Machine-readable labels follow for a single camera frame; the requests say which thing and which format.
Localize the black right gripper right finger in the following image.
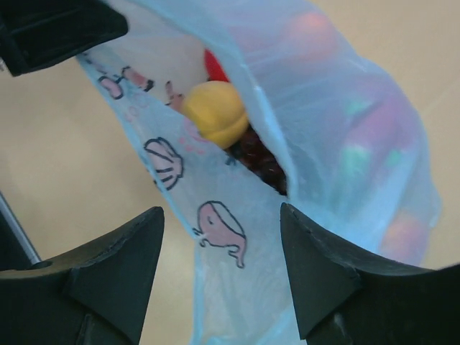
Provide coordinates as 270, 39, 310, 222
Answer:
280, 203, 459, 344

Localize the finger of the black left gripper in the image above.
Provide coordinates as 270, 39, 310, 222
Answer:
1, 0, 129, 77

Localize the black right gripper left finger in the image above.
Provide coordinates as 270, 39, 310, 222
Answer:
1, 207, 165, 344

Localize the blue printed plastic bag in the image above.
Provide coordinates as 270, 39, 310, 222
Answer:
78, 1, 441, 344

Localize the dark red grape bunch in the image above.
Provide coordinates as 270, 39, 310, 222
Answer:
226, 126, 287, 196

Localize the yellow round fruit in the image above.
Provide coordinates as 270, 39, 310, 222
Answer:
180, 81, 249, 150

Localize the red round fruit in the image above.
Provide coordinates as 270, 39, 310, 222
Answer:
203, 49, 229, 82

